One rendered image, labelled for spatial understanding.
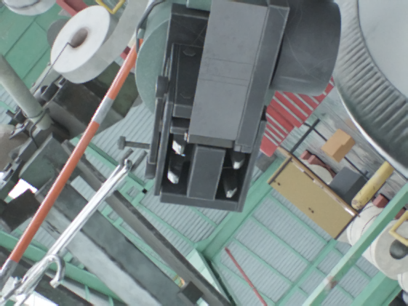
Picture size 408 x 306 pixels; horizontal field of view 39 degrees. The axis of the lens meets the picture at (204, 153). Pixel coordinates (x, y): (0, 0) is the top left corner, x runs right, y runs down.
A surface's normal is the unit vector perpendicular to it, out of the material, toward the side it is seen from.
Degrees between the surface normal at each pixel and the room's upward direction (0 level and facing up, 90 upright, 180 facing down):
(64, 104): 123
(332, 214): 90
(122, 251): 140
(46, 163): 90
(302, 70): 62
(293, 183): 90
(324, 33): 99
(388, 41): 90
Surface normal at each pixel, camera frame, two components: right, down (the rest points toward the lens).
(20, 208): 0.65, -0.42
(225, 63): 0.00, 0.59
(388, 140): -0.73, -0.59
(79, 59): -0.55, -0.44
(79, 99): 0.56, -0.21
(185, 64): 0.16, -0.80
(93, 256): -0.35, 0.58
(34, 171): 0.25, 0.25
